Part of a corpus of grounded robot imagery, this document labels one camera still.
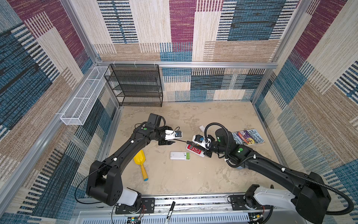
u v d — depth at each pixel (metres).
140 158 0.89
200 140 0.64
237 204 0.73
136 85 1.11
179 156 0.89
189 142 0.77
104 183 0.42
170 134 0.70
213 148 0.65
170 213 0.71
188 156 0.90
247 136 0.97
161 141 0.74
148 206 0.73
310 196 0.39
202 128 1.04
